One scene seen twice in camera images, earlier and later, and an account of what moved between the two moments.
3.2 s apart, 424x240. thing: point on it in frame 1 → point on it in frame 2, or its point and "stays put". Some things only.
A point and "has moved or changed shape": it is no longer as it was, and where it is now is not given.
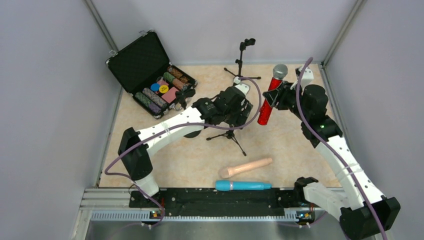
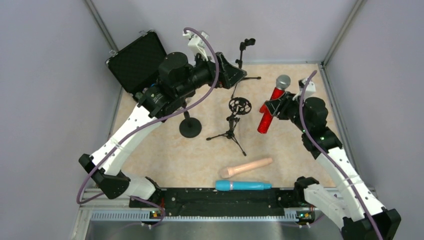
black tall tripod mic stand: (248, 42) stays put
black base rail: (180, 202) stays put
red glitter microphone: (280, 72) has moved or changed shape
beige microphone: (226, 172) stays put
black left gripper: (243, 108) → (220, 70)
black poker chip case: (143, 67) stays put
